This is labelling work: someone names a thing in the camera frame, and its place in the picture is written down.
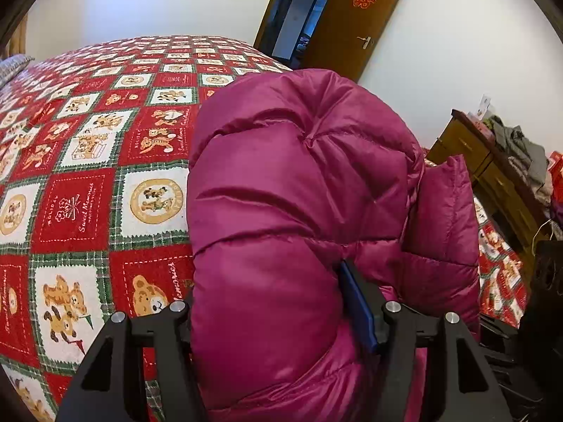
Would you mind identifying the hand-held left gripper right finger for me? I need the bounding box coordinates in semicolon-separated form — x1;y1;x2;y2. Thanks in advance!
339;259;513;422

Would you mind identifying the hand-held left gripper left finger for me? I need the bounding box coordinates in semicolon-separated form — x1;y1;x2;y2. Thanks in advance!
55;299;207;422

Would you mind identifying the magenta down jacket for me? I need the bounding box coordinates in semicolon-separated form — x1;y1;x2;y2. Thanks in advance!
187;68;481;422

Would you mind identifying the pile of clothes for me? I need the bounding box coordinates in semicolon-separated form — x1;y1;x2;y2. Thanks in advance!
481;114;555;205

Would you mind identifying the black ribbed object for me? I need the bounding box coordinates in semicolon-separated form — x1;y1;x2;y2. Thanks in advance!
477;314;550;422

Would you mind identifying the red checked printed blanket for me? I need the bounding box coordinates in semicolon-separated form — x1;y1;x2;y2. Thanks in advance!
0;35;529;422

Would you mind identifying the brown wooden dresser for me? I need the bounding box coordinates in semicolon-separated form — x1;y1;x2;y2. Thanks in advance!
426;110;550;264

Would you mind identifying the black plastic object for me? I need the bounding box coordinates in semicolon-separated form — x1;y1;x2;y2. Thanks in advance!
519;239;563;339

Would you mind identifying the red printed bag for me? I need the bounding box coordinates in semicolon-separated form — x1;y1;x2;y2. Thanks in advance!
548;152;563;205

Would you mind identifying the brown wooden door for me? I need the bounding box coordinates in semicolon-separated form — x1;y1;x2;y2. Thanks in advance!
301;0;410;83

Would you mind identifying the grey patterned pillow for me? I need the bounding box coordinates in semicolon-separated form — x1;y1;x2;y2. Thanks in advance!
0;54;36;89

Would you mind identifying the beige curtain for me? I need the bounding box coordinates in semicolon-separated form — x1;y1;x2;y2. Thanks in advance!
6;13;28;58

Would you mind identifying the white cable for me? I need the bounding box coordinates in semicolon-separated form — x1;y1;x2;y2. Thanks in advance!
534;219;559;256

